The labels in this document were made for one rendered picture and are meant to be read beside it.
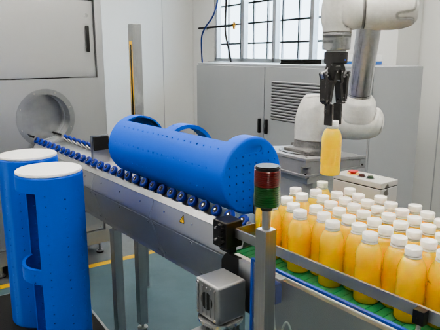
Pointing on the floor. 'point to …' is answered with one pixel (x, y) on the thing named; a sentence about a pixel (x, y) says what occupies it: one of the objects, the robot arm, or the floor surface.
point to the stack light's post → (264, 278)
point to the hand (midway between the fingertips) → (332, 114)
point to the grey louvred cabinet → (220, 122)
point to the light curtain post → (137, 107)
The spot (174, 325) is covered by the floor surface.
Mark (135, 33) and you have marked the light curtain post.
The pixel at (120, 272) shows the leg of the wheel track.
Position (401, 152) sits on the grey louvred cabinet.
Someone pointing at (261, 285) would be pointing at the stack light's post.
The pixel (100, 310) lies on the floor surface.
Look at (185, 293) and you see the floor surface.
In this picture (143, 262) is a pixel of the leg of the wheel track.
